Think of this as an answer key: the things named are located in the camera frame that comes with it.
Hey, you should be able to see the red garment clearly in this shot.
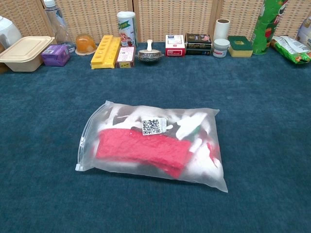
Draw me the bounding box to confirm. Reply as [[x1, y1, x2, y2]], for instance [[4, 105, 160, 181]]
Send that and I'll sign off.
[[93, 106, 223, 180]]

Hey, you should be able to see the frosted plastic zip bag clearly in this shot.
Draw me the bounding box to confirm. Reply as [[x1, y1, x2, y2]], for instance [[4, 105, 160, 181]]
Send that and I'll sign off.
[[74, 100, 228, 193]]

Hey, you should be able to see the white QR code label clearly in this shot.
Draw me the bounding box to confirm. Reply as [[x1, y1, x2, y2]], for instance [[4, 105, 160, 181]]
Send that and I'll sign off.
[[141, 118, 168, 136]]

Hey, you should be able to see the patterned dark bowl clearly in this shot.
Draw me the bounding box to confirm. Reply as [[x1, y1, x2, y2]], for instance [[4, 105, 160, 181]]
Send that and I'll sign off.
[[135, 49, 165, 64]]

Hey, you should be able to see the maroon box with pink label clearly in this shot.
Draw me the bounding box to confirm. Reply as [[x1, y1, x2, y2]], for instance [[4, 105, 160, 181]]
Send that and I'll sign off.
[[116, 46, 136, 69]]

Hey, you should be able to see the red and white box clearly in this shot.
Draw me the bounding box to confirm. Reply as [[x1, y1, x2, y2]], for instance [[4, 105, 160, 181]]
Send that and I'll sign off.
[[165, 34, 186, 57]]

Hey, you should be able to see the yellow plastic mould tray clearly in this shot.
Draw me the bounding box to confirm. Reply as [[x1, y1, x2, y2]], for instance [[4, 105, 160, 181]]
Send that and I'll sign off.
[[90, 34, 121, 70]]

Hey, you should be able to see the black printed box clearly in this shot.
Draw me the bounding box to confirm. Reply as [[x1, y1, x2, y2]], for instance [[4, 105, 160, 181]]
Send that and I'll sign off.
[[185, 33, 213, 56]]

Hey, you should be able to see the small white jar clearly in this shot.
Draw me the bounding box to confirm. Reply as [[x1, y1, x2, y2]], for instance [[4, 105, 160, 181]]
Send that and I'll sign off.
[[213, 38, 230, 58]]

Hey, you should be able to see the white printed canister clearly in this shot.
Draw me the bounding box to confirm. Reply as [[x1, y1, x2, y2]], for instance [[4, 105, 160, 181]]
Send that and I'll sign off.
[[117, 11, 137, 48]]

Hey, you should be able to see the wicker folding screen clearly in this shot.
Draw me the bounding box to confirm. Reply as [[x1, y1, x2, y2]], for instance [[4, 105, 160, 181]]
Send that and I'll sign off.
[[0, 0, 311, 46]]

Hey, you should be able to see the orange jelly cup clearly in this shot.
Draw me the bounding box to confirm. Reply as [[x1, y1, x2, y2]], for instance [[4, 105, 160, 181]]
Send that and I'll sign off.
[[74, 33, 98, 55]]

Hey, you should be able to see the white paper roll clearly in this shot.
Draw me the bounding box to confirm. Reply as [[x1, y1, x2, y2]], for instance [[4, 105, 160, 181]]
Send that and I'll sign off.
[[213, 18, 231, 42]]

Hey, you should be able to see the green and yellow sponge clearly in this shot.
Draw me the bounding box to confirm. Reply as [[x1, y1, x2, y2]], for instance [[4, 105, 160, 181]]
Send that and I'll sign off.
[[227, 35, 254, 58]]

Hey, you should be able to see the purple carton box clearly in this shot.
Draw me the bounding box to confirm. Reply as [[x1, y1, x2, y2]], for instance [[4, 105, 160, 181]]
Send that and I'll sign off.
[[41, 44, 71, 67]]

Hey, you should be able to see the clear plastic water bottle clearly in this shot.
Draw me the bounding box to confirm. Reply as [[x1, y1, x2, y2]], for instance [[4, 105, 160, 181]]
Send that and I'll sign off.
[[43, 0, 75, 53]]

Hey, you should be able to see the green chips can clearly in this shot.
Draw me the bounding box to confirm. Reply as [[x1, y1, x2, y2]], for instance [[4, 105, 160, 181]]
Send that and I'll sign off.
[[251, 0, 289, 55]]

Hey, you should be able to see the beige lidded lunch box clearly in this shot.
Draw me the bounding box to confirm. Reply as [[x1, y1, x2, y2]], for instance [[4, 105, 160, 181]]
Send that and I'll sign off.
[[0, 36, 55, 72]]

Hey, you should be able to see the green snack bag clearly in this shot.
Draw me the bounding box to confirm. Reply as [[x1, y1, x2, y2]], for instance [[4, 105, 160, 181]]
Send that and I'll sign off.
[[270, 35, 311, 65]]

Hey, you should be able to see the white kitchen appliance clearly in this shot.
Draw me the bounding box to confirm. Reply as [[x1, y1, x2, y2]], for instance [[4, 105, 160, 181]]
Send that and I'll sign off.
[[0, 16, 22, 49]]

